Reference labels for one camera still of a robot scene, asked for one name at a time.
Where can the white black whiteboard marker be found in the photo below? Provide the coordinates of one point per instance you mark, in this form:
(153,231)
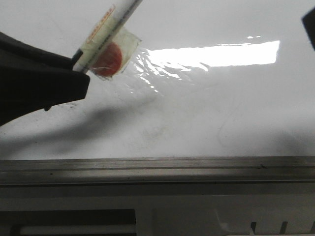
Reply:
(105,32)

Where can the red round magnet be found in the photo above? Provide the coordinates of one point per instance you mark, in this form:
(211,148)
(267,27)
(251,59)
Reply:
(109,61)

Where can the clear adhesive tape piece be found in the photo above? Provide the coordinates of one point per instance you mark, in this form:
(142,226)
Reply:
(126,46)

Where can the white glossy whiteboard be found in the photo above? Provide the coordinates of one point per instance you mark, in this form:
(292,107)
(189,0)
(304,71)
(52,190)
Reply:
(209,78)

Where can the grey aluminium whiteboard frame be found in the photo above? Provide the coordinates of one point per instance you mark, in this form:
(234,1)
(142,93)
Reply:
(154,170)

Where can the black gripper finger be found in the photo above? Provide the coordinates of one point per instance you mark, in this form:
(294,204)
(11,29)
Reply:
(308,21)
(32,79)

